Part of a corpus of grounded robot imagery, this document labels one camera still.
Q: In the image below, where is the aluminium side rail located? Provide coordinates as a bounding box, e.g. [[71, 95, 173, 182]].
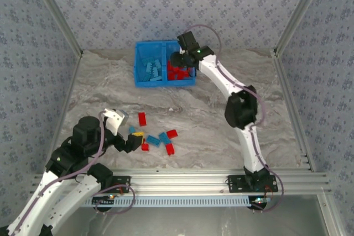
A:
[[41, 52, 84, 175], [272, 52, 316, 172]]

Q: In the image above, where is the blue plastic bin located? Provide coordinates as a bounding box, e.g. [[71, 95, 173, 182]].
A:
[[164, 39, 196, 87], [134, 40, 167, 88]]

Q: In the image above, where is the grey metal panel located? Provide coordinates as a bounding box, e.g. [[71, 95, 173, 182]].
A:
[[16, 195, 342, 236]]

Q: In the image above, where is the slotted white cable duct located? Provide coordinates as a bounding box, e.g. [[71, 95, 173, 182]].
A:
[[80, 196, 253, 208]]

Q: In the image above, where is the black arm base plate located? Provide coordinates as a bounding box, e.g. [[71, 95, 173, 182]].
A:
[[81, 175, 131, 194], [227, 175, 279, 194]]

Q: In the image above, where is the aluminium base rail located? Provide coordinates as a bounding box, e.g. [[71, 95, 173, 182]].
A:
[[29, 170, 332, 196]]

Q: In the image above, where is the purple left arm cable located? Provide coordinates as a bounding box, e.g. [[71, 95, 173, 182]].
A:
[[11, 110, 136, 236]]

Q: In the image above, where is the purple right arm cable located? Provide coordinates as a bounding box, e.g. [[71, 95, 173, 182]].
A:
[[184, 24, 285, 214]]

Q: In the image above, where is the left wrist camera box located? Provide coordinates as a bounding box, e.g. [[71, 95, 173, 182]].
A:
[[103, 108, 130, 137]]

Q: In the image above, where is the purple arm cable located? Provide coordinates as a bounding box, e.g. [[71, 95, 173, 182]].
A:
[[184, 24, 285, 214], [11, 110, 136, 236]]

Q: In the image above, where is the small circuit board bracket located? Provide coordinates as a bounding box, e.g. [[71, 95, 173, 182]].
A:
[[250, 196, 271, 211], [92, 196, 117, 206]]

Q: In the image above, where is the aluminium frame post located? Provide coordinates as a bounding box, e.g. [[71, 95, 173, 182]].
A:
[[272, 0, 330, 57], [27, 0, 84, 57]]

